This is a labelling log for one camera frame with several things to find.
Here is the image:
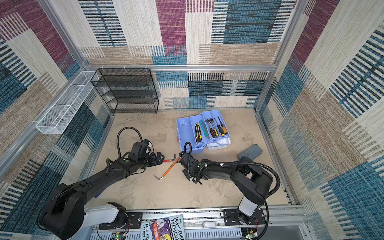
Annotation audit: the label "grey sponge block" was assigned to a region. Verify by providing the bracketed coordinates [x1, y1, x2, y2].
[237, 144, 263, 160]

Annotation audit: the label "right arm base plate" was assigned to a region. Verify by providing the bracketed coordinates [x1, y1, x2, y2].
[221, 208, 266, 226]

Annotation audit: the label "black wire mesh shelf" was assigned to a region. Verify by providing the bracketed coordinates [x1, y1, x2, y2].
[91, 68, 159, 114]

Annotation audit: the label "white wire mesh basket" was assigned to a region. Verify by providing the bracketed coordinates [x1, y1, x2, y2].
[36, 71, 95, 135]

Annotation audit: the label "red handled pliers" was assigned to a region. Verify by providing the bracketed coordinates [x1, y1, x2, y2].
[206, 119, 217, 138]

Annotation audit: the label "yellow black utility knife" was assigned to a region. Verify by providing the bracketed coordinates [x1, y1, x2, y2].
[195, 123, 203, 143]

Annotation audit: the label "red hex key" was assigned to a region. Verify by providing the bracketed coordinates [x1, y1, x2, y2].
[163, 154, 177, 163]

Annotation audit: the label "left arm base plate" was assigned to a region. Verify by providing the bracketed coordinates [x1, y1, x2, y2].
[98, 212, 143, 230]

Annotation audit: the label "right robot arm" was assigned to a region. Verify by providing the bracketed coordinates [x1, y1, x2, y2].
[179, 144, 281, 225]

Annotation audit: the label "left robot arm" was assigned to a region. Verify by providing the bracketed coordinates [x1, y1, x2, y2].
[37, 139, 165, 240]

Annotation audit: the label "black yellow screwdriver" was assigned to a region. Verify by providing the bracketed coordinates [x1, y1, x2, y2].
[214, 118, 225, 136]

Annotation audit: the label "orange hex key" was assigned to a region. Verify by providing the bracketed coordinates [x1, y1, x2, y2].
[154, 157, 180, 181]

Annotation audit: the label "colourful treehouse book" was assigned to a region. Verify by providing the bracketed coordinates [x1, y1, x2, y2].
[140, 215, 186, 240]

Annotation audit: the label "wooden handle screwdriver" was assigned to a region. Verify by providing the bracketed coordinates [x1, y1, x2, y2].
[218, 117, 228, 135]

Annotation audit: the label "white and blue toolbox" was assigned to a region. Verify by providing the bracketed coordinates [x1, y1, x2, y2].
[177, 110, 232, 154]

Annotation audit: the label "teal utility knife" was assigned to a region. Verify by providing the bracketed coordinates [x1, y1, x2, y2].
[199, 121, 210, 140]

